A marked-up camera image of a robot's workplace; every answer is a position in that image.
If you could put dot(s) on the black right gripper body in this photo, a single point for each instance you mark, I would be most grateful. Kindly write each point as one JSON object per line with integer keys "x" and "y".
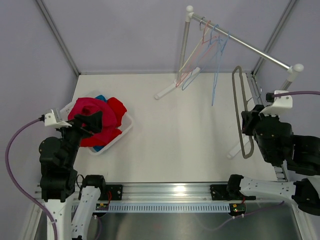
{"x": 248, "y": 128}

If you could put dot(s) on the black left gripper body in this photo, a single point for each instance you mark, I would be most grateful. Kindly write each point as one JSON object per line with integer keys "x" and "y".
{"x": 72, "y": 136}

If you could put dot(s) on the crimson t shirt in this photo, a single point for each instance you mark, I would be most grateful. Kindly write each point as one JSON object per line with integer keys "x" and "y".
{"x": 95, "y": 121}

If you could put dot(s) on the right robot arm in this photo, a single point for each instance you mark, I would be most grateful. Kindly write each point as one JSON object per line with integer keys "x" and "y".
{"x": 283, "y": 149}

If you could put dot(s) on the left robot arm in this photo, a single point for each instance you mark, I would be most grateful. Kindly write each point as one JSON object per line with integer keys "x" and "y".
{"x": 58, "y": 176}

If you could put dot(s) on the red garment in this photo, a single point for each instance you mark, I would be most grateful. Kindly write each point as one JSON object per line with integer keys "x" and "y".
{"x": 113, "y": 112}

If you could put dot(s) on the teal garment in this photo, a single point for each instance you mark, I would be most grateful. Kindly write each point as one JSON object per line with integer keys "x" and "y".
{"x": 99, "y": 143}

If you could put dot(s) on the white laundry basket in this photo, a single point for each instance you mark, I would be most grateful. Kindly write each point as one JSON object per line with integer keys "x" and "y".
{"x": 71, "y": 109}

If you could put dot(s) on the white clothes rack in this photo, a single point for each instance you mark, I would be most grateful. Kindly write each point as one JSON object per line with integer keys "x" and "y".
{"x": 292, "y": 70}

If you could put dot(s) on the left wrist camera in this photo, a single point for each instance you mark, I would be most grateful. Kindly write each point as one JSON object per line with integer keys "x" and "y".
{"x": 52, "y": 118}

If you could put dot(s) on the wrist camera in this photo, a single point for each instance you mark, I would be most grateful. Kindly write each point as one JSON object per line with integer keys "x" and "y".
{"x": 52, "y": 118}
{"x": 278, "y": 104}

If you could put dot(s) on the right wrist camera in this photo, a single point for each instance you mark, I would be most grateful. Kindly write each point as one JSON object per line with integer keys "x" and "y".
{"x": 278, "y": 104}

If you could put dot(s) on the pink wire hanger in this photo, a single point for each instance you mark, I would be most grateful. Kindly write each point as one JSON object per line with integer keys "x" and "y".
{"x": 202, "y": 53}

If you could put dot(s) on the white slotted cable duct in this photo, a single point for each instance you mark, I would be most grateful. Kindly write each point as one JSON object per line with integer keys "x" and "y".
{"x": 186, "y": 207}

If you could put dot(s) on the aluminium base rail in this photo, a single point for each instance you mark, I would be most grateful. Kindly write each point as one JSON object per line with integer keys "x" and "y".
{"x": 177, "y": 192}

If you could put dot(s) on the cream wire hanger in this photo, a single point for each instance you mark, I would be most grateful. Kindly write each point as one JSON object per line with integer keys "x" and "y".
{"x": 192, "y": 55}

